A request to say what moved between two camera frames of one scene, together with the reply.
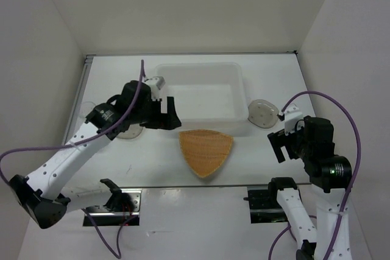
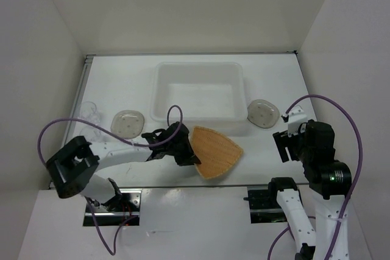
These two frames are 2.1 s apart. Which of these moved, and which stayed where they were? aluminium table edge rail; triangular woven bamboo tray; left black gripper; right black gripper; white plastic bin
Moved: left black gripper; triangular woven bamboo tray
Stayed: right black gripper; aluminium table edge rail; white plastic bin
